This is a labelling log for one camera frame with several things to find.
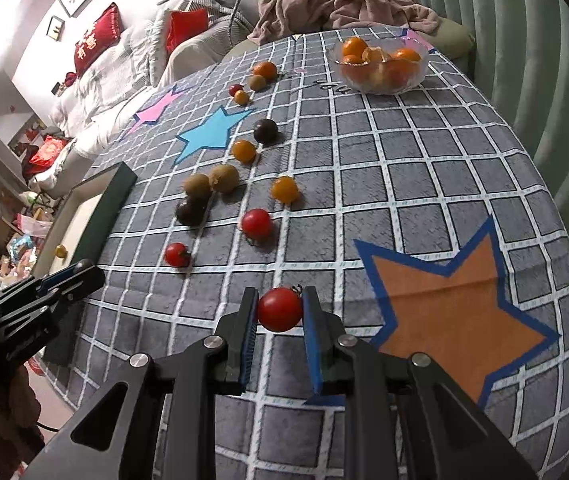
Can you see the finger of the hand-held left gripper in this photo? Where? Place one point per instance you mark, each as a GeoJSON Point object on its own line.
{"type": "Point", "coordinates": [64, 273]}
{"type": "Point", "coordinates": [82, 285]}

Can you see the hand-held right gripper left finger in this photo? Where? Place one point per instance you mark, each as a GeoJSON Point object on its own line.
{"type": "Point", "coordinates": [249, 335]}

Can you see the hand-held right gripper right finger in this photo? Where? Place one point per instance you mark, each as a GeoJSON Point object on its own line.
{"type": "Point", "coordinates": [313, 345]}

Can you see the yellow orange tomato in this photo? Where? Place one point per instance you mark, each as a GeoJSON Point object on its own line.
{"type": "Point", "coordinates": [60, 250]}

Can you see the white tray with dark rim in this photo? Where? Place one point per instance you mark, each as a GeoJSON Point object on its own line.
{"type": "Point", "coordinates": [109, 200]}

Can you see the small red tomato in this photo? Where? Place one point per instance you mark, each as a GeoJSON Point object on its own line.
{"type": "Point", "coordinates": [177, 254]}

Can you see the dark purple plum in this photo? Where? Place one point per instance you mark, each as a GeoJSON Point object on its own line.
{"type": "Point", "coordinates": [190, 211]}
{"type": "Point", "coordinates": [266, 131]}

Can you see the brown kiwi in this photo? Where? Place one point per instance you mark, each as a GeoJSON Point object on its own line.
{"type": "Point", "coordinates": [224, 178]}
{"type": "Point", "coordinates": [257, 83]}
{"type": "Point", "coordinates": [197, 185]}

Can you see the pile of snack packets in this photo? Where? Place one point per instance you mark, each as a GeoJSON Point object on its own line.
{"type": "Point", "coordinates": [14, 245]}

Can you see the red patterned cushion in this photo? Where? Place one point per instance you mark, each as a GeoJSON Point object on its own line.
{"type": "Point", "coordinates": [47, 152]}

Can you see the sofa with grey white cover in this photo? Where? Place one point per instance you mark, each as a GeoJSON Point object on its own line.
{"type": "Point", "coordinates": [114, 75]}

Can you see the grey checked star tablecloth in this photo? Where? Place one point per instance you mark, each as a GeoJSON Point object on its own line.
{"type": "Point", "coordinates": [414, 160]}

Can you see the red embroidered pillow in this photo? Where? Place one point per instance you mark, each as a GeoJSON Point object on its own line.
{"type": "Point", "coordinates": [97, 40]}

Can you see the small orange tomato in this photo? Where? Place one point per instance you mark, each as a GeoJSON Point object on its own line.
{"type": "Point", "coordinates": [241, 98]}

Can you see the small framed picture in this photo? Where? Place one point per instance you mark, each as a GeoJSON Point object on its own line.
{"type": "Point", "coordinates": [56, 27]}

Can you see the dark red cherry tomato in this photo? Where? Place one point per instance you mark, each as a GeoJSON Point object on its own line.
{"type": "Point", "coordinates": [235, 88]}

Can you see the clear glass bowl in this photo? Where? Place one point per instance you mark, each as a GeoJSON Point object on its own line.
{"type": "Point", "coordinates": [364, 85]}

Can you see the plain red pillow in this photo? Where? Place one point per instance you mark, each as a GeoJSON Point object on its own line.
{"type": "Point", "coordinates": [184, 25]}

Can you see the heap of mandarins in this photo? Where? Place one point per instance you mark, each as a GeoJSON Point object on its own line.
{"type": "Point", "coordinates": [354, 48]}

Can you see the pink blanket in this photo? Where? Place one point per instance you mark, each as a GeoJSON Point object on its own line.
{"type": "Point", "coordinates": [324, 5]}

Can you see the pale green armchair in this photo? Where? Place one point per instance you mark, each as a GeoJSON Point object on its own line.
{"type": "Point", "coordinates": [456, 35]}

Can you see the green pleated curtain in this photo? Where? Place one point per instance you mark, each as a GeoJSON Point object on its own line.
{"type": "Point", "coordinates": [514, 60]}

